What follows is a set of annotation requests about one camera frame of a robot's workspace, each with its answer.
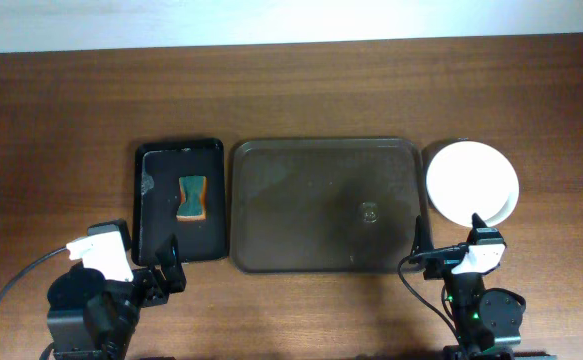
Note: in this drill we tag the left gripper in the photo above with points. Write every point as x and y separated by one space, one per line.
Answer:
152 282

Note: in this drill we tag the small black tray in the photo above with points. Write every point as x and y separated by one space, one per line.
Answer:
158 167

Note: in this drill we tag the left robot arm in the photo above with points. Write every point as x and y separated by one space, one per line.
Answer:
93 318

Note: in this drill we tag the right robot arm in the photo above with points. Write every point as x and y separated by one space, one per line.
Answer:
485 322

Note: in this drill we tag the green orange sponge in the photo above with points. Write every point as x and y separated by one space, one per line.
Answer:
192 206

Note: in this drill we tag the large brown tray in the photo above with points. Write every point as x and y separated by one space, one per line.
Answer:
325 205

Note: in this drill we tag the white plate red stain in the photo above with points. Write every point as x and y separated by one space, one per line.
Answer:
505 212

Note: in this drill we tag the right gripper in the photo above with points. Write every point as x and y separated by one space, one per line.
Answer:
447 255

